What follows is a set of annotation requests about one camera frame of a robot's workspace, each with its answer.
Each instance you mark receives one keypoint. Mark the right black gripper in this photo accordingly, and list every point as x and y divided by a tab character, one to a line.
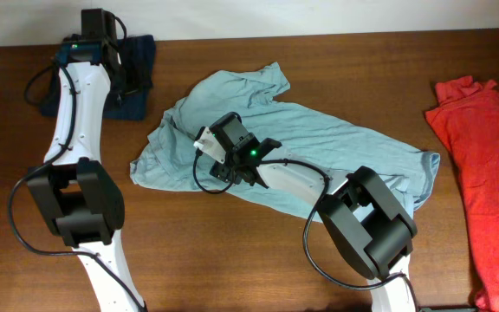
225	172

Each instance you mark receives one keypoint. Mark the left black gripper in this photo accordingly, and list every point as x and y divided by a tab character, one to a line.
122	94

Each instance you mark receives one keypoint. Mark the light blue t-shirt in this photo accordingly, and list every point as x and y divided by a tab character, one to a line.
168	161

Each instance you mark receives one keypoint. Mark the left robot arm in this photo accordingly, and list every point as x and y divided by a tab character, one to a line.
77	198

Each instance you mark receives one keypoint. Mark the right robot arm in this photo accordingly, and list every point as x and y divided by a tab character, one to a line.
369	227

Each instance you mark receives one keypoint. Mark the folded dark navy garment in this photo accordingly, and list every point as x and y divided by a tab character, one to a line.
74	49

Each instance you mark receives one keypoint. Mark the red t-shirt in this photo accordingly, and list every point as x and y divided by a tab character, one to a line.
466	120

